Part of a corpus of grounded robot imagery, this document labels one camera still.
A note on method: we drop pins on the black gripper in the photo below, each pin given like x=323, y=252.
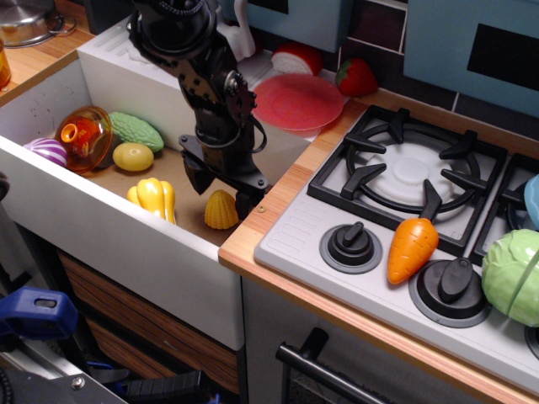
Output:
x=230, y=162

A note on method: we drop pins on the yellow toy corn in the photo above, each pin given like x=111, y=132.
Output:
x=220, y=211

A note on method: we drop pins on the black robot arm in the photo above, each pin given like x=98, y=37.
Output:
x=181, y=37

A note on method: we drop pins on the pink round plate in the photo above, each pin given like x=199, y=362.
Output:
x=298, y=103

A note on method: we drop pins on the yellow toy bell pepper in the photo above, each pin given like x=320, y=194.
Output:
x=155, y=196

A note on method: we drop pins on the yellow toy potato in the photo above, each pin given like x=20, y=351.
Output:
x=133, y=157

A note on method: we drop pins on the green toy bitter gourd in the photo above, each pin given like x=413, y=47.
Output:
x=131, y=129

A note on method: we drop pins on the black burner grate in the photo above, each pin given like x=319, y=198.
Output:
x=507, y=211
x=391, y=167

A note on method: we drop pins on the white toy sink basin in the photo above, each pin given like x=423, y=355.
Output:
x=172, y=265

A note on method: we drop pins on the black left stove knob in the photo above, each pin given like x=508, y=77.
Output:
x=350, y=249

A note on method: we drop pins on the black stove knob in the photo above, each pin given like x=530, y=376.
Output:
x=350, y=249
x=449, y=293

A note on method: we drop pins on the red white toy bread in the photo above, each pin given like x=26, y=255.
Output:
x=294, y=57

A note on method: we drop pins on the grey toy faucet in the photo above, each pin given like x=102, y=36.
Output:
x=239, y=37

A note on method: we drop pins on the red toy strawberry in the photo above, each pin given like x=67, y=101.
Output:
x=355, y=78

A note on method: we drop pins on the grey toy stove top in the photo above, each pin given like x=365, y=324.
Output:
x=499, y=345

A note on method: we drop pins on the purple striped toy onion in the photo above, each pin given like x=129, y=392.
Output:
x=50, y=149

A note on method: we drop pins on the orange toy carrot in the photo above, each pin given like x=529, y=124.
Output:
x=413, y=243

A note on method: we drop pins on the blue clamp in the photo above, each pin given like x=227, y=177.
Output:
x=37, y=314

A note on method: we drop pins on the orange transparent cup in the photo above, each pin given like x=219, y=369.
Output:
x=5, y=71

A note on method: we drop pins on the black right stove knob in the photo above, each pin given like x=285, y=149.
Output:
x=449, y=293

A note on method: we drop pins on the steel pot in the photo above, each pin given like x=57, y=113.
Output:
x=27, y=23

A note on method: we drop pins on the green toy cabbage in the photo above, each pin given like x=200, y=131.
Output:
x=510, y=276

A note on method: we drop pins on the light blue bowl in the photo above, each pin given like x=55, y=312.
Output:
x=531, y=198

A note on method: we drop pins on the black oven door handle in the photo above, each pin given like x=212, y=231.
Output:
x=304, y=362

